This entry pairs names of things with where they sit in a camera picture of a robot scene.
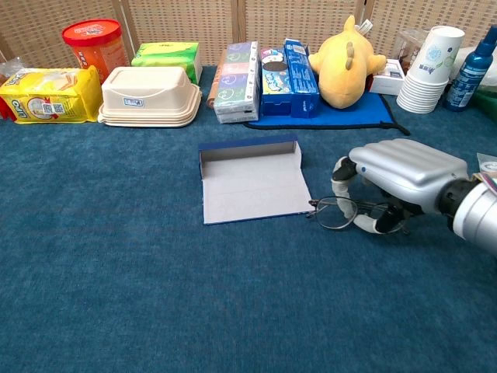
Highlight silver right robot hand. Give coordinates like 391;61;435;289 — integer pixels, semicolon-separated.
330;138;471;235

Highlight thin metal-frame eyeglasses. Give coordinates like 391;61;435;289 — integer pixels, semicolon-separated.
307;196;411;235

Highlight blue cloth mat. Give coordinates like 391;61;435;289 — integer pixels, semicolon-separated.
243;92;412;137

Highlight cream cloth in plastic bag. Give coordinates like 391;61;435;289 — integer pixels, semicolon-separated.
476;152;497;187

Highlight small white box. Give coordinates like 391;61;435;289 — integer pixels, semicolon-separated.
368;58;407;96

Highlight green plastic bottle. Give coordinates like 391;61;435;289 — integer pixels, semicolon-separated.
471;87;497;117

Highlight blue spray bottle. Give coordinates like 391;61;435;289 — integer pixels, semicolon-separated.
443;23;497;113

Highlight stack of white paper cups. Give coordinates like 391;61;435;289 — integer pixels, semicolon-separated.
396;25;466;114

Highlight yellow plush toy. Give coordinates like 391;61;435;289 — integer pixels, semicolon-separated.
308;14;388;110

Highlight brown snack in clear pack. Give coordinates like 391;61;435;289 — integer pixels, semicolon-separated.
394;29;430;75

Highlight open blue carton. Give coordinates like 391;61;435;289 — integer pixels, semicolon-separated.
283;37;321;120

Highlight blue cookie box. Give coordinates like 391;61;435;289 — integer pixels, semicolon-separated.
259;47;293;117

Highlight pastel tissue multipack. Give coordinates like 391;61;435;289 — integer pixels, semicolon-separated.
213;40;260;124

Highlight brown paper roll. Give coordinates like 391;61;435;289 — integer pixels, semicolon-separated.
205;49;228;110

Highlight green tissue box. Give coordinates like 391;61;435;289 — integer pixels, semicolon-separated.
130;41;203;85

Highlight beige lidded lunch box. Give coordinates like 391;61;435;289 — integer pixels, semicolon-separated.
96;66;203;128

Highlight woven folding screen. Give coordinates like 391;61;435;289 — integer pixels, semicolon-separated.
0;0;497;69

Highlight orange canister with red lid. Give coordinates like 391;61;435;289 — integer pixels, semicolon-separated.
61;18;131;85

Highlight yellow biscuit bag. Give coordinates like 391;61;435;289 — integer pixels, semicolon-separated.
0;64;103;125

